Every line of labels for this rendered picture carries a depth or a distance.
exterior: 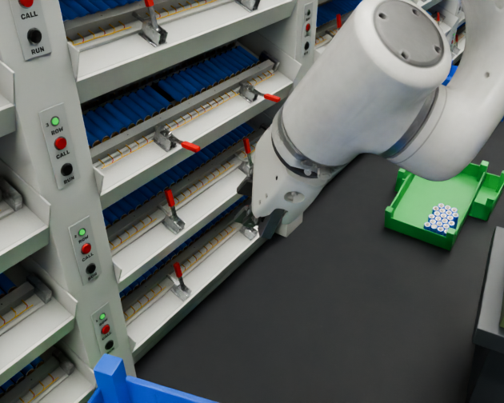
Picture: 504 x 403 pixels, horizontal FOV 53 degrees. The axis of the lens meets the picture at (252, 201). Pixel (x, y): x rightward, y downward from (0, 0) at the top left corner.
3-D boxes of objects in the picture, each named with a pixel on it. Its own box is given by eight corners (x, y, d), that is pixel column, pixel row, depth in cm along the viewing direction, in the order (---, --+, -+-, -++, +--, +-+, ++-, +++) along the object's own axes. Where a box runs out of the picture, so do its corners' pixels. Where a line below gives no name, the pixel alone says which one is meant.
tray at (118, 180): (287, 96, 125) (302, 64, 118) (96, 214, 84) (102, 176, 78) (226, 51, 130) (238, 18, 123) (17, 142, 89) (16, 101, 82)
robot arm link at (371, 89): (376, 119, 50) (296, 73, 49) (473, 30, 39) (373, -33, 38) (358, 185, 46) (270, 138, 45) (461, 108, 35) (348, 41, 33)
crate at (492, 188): (502, 192, 169) (509, 171, 165) (486, 221, 156) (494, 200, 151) (415, 165, 183) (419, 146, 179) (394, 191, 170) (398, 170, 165)
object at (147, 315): (282, 221, 147) (300, 189, 137) (128, 362, 106) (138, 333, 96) (230, 178, 151) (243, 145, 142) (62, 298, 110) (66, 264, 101)
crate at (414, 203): (450, 251, 144) (454, 234, 138) (383, 226, 154) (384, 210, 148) (485, 179, 158) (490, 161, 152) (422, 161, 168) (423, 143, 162)
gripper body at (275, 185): (347, 192, 48) (296, 231, 58) (344, 104, 53) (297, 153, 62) (275, 175, 46) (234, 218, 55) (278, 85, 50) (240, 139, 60)
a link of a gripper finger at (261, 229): (278, 245, 54) (262, 233, 59) (296, 175, 53) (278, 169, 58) (268, 244, 53) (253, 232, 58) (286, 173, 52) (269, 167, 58)
